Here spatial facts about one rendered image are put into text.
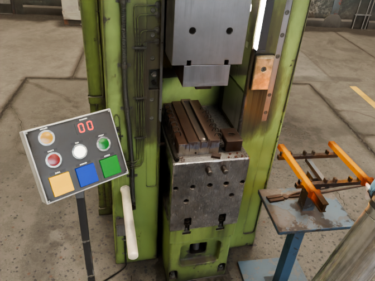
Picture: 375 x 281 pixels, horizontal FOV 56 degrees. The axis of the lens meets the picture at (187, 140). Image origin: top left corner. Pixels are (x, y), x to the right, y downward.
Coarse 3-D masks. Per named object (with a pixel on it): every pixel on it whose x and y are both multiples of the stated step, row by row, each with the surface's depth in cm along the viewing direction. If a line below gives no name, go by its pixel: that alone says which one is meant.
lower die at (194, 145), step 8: (176, 104) 194; (184, 104) 192; (192, 104) 193; (200, 104) 195; (168, 112) 188; (176, 112) 186; (184, 112) 187; (200, 112) 188; (176, 120) 181; (184, 120) 179; (192, 120) 178; (200, 120) 178; (208, 120) 181; (176, 128) 174; (184, 128) 173; (192, 128) 173; (208, 128) 174; (176, 136) 168; (184, 136) 169; (192, 136) 167; (208, 136) 166; (216, 136) 168; (176, 144) 167; (184, 144) 163; (192, 144) 164; (200, 144) 165; (208, 144) 166; (216, 144) 167; (184, 152) 165; (192, 152) 166; (200, 152) 168; (208, 152) 169; (216, 152) 170
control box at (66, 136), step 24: (72, 120) 133; (96, 120) 138; (24, 144) 128; (48, 144) 128; (72, 144) 133; (96, 144) 138; (120, 144) 144; (48, 168) 128; (72, 168) 133; (96, 168) 138; (48, 192) 128; (72, 192) 132
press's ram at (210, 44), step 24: (168, 0) 138; (192, 0) 128; (216, 0) 130; (240, 0) 132; (168, 24) 141; (192, 24) 133; (216, 24) 135; (240, 24) 137; (168, 48) 145; (192, 48) 138; (216, 48) 140; (240, 48) 143
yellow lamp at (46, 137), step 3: (45, 132) 127; (48, 132) 128; (42, 135) 126; (45, 135) 127; (48, 135) 127; (51, 135) 128; (42, 138) 126; (45, 138) 127; (48, 138) 127; (51, 138) 128; (42, 141) 126; (45, 141) 127; (48, 141) 127; (51, 141) 128
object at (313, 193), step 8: (280, 144) 174; (288, 152) 168; (288, 160) 164; (296, 168) 158; (304, 176) 153; (304, 184) 151; (312, 192) 144; (320, 192) 143; (312, 200) 145; (320, 200) 139; (320, 208) 140
